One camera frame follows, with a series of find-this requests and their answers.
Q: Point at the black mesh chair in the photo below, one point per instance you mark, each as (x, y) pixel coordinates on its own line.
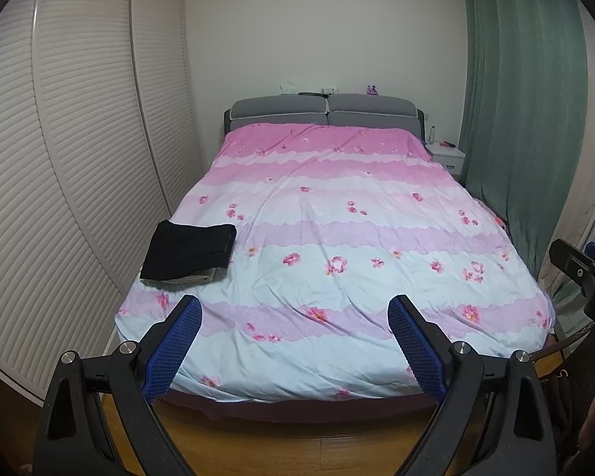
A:
(575, 352)

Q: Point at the small white object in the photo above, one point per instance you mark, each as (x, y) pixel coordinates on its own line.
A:
(287, 88)

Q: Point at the grey upholstered bed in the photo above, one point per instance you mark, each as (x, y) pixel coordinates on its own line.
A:
(277, 106)

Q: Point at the black pants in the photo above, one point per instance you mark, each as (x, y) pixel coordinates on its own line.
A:
(188, 250)

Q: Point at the purple toy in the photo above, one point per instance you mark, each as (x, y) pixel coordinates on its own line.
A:
(372, 90)

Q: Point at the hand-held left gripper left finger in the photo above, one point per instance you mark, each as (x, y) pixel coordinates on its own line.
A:
(173, 347)

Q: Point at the pink floral blanket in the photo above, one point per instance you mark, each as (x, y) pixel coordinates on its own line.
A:
(352, 208)

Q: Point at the white nightstand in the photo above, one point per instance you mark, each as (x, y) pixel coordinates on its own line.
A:
(446, 158)

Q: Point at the flat black object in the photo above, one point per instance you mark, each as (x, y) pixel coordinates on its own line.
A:
(312, 93)

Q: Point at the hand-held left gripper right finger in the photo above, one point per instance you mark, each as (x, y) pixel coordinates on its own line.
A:
(416, 347)

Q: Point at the beige folded garment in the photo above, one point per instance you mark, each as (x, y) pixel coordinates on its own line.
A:
(188, 280)

